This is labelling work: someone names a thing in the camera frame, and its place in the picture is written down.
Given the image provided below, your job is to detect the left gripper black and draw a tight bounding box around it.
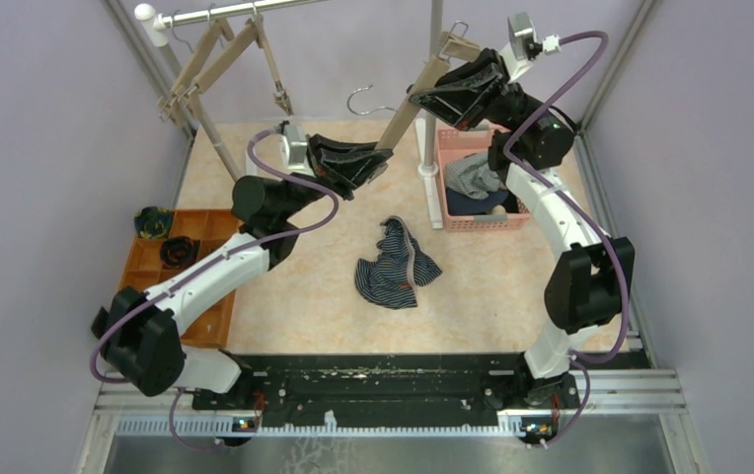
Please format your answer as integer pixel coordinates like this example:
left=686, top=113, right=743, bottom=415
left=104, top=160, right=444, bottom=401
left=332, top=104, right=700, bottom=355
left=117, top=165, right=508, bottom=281
left=276, top=132, right=394, bottom=221

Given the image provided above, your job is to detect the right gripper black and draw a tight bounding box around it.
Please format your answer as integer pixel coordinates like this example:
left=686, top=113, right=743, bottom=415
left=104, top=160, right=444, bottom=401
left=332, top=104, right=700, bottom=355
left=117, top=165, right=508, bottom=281
left=405, top=49, right=546, bottom=134

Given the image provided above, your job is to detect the beige hanger holding pinstriped underwear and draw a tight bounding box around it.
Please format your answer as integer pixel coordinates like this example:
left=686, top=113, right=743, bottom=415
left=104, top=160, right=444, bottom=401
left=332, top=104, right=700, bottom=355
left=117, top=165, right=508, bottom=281
left=346, top=20, right=481, bottom=150

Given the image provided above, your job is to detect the navy underwear cream waistband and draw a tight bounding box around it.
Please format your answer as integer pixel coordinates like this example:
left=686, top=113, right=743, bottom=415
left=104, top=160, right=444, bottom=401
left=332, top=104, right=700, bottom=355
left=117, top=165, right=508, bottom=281
left=445, top=189, right=510, bottom=216

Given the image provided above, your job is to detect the navy pinstriped underwear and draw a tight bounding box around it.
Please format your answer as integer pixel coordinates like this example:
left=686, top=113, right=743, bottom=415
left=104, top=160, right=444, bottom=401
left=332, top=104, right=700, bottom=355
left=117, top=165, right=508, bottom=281
left=354, top=215, right=443, bottom=310

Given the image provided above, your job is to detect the beige hanger holding navy underwear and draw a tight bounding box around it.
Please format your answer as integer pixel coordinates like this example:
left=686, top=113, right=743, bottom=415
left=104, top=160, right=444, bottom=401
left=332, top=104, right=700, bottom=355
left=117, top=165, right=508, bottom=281
left=181, top=19, right=257, bottom=120

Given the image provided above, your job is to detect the beige clip hanger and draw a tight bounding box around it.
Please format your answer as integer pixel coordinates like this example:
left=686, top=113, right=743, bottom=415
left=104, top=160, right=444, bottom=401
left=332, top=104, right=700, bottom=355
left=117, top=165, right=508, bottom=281
left=158, top=20, right=234, bottom=127

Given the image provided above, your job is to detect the grey striped underwear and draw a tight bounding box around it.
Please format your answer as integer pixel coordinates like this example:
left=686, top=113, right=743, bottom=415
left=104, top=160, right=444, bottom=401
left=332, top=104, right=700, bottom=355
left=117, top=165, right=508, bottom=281
left=445, top=152, right=501, bottom=200

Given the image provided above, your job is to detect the beige hanger holding grey underwear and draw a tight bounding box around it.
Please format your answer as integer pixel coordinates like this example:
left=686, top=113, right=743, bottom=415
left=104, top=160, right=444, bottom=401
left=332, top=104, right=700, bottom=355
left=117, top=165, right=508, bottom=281
left=254, top=15, right=294, bottom=117

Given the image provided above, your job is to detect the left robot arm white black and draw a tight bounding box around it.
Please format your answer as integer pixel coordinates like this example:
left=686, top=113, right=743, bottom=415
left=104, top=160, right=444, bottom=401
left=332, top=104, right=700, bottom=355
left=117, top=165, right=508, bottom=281
left=89, top=129, right=394, bottom=409

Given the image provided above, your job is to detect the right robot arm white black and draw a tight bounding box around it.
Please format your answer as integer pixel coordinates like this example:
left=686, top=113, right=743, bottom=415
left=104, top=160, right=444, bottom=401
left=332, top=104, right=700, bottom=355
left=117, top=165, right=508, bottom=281
left=406, top=47, right=635, bottom=407

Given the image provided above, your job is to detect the pink plastic basket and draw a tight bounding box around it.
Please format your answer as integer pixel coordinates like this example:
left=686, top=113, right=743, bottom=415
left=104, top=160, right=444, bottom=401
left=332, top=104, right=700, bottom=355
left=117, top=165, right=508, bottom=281
left=434, top=127, right=530, bottom=232

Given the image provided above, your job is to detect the orange plastic tray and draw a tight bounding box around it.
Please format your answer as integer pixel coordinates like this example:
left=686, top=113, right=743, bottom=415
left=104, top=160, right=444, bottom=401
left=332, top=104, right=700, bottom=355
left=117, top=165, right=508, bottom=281
left=118, top=209, right=241, bottom=349

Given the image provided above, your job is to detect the black rolled cloth in tray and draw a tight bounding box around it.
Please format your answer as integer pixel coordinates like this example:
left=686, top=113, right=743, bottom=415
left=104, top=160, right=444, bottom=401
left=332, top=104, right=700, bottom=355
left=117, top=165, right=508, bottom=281
left=159, top=236, right=200, bottom=270

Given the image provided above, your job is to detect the dark patterned cloth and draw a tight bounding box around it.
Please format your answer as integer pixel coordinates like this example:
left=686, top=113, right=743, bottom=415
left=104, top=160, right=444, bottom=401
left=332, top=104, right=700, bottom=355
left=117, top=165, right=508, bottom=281
left=133, top=206, right=175, bottom=239

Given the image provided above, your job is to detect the metal clothes rack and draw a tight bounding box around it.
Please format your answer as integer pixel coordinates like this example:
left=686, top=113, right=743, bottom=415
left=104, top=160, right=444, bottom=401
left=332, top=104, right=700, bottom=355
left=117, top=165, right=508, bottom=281
left=133, top=1, right=446, bottom=229

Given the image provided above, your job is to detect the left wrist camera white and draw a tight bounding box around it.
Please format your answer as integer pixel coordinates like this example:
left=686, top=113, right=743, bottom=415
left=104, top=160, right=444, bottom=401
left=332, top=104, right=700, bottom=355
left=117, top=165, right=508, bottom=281
left=276, top=120, right=314, bottom=177

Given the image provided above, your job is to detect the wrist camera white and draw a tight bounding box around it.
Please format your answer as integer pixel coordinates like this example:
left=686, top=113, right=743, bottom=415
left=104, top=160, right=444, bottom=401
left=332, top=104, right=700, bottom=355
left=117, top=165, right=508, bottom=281
left=276, top=120, right=314, bottom=177
left=499, top=12, right=561, bottom=83

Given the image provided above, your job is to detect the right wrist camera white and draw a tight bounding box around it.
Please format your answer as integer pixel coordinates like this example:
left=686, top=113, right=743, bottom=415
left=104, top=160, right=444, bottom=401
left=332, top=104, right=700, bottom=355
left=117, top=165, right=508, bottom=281
left=499, top=12, right=561, bottom=83

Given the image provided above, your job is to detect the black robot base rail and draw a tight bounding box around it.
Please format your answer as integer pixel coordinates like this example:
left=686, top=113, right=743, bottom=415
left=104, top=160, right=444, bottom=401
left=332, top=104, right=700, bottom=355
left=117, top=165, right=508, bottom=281
left=154, top=353, right=649, bottom=434

